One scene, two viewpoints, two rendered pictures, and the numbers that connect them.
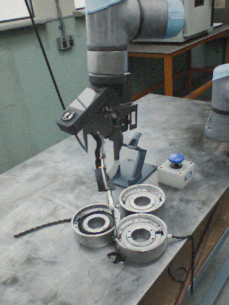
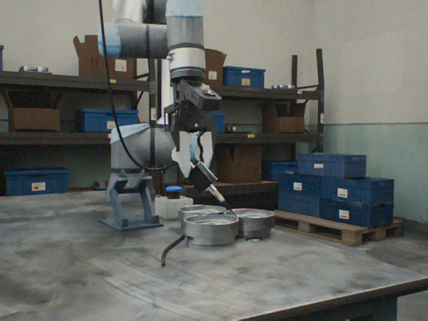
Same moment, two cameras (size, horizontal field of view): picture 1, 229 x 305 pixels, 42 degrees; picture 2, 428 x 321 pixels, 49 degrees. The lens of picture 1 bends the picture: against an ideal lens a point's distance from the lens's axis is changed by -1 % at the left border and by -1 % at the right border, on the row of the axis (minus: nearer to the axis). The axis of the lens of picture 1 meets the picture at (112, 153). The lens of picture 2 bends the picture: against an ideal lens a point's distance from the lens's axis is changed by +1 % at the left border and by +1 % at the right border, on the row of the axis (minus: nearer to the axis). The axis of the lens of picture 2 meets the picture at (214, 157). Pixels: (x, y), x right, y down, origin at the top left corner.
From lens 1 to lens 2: 96 cm
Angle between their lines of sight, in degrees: 73
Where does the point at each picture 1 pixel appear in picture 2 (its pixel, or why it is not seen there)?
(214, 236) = not seen: hidden behind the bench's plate
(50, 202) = (118, 250)
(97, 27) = (198, 29)
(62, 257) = (231, 251)
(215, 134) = (134, 196)
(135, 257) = (271, 224)
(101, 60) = (201, 56)
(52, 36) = not seen: outside the picture
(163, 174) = (172, 206)
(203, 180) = not seen: hidden behind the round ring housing
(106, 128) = (205, 119)
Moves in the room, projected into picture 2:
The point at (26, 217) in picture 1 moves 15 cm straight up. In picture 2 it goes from (128, 260) to (128, 167)
